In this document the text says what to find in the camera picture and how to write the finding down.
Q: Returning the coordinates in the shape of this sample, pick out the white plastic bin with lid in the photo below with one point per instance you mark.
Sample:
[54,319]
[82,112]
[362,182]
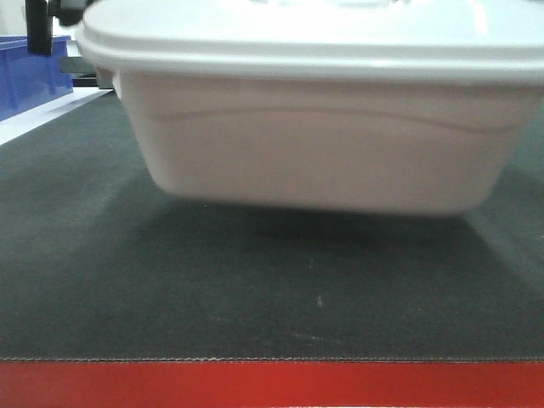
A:
[392,107]

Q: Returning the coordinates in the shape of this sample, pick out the black fabric table mat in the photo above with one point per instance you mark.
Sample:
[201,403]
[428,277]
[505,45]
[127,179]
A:
[98,264]

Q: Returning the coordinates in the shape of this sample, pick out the red table edge strip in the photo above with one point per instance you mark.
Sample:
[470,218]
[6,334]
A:
[270,384]

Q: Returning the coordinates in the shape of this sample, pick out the black metal frame rack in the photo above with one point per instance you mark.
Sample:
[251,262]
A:
[39,16]

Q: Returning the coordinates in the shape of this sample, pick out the blue plastic bin on table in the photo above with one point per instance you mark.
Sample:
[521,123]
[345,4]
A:
[30,80]

